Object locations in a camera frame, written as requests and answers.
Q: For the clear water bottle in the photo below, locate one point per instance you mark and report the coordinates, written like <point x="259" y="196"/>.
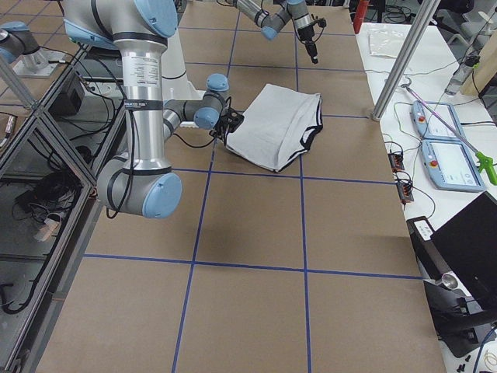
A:
<point x="461" y="74"/>

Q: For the black monitor stand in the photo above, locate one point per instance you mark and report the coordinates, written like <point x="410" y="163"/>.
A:
<point x="460" y="322"/>

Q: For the grey cartoon print t-shirt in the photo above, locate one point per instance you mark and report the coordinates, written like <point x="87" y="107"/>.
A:
<point x="279" y="125"/>

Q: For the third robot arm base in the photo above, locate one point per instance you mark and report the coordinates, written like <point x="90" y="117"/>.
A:
<point x="17" y="41"/>

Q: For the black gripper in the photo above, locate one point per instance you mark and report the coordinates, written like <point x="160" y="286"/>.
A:
<point x="222" y="132"/>
<point x="306" y="33"/>

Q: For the black laptop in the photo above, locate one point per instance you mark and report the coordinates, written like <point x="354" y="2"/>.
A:
<point x="467" y="243"/>

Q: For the near blue teach pendant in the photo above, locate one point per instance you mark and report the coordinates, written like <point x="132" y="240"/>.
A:
<point x="449" y="166"/>

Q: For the orange black usb hub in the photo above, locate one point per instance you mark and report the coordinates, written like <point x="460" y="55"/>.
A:
<point x="404" y="188"/>
<point x="396" y="160"/>

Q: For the far orange black usb hub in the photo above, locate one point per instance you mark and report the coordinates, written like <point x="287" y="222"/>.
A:
<point x="396" y="160"/>

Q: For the aluminium frame post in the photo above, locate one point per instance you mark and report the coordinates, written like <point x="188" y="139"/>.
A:
<point x="422" y="19"/>

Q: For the clear plastic bag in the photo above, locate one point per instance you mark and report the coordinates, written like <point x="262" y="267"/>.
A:
<point x="386" y="43"/>

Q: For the near orange black usb hub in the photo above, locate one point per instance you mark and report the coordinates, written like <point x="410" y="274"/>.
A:
<point x="404" y="188"/>

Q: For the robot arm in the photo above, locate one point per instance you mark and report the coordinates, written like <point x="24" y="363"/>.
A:
<point x="290" y="11"/>
<point x="141" y="180"/>

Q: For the red cylinder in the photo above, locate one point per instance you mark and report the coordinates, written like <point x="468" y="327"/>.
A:
<point x="361" y="11"/>

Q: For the metal reacher grabber tool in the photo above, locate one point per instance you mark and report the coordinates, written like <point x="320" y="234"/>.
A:
<point x="485" y="162"/>

